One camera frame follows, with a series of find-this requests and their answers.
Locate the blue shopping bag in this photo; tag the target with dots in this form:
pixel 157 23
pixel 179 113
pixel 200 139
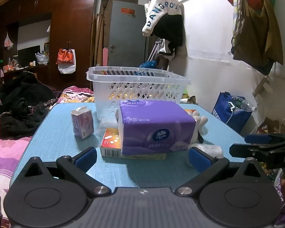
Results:
pixel 228 114

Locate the purple tissue pack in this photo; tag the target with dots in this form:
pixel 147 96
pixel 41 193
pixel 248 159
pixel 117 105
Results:
pixel 154 125

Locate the brown paper bag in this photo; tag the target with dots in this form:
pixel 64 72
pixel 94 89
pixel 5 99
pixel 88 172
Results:
pixel 277 125

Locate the metal crutches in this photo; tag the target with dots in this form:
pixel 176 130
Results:
pixel 154 51

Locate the brown wooden wardrobe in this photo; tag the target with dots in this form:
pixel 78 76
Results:
pixel 68 23

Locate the small pink tissue pack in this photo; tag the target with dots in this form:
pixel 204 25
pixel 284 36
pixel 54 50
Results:
pixel 83 124

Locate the black hanging garment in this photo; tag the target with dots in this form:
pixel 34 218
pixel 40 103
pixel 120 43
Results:
pixel 168 32

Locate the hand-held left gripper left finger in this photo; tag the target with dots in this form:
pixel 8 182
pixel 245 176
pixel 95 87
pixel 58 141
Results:
pixel 85 158

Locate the pink board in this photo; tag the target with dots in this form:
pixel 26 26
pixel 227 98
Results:
pixel 104 57

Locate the small black object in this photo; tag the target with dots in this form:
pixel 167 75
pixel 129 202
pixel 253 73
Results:
pixel 200 136

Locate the clear plastic bag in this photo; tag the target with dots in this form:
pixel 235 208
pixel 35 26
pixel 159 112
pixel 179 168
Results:
pixel 210 150

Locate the white plastic basket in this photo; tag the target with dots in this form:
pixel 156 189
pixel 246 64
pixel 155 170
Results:
pixel 135 85

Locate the clear water bottle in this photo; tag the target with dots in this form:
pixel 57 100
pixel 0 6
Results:
pixel 243 103

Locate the white plush toy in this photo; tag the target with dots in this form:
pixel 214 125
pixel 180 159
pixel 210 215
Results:
pixel 200 121

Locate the grey door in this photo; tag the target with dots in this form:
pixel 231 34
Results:
pixel 125 33

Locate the orange and white plastic bag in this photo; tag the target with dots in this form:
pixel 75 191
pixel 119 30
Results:
pixel 66 58

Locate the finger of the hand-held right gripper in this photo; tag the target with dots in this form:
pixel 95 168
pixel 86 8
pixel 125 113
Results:
pixel 258 138
pixel 263 153

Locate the orange yellow flat box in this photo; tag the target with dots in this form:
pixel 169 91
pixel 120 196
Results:
pixel 111 144

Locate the blue plastic bag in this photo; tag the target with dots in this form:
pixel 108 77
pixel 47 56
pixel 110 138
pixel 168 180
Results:
pixel 148 64

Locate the black clothes pile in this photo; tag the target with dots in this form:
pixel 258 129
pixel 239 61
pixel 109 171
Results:
pixel 21 99

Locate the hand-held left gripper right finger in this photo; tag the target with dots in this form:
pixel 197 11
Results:
pixel 200 159

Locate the pink white hanging bag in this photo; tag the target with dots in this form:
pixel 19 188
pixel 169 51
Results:
pixel 8 41

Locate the brown hanging cloth bag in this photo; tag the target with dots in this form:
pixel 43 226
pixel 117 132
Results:
pixel 254 38

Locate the wooden wall bracket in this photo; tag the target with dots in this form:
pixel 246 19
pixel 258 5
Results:
pixel 262 86

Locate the green plastic container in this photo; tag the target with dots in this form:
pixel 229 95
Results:
pixel 185 94

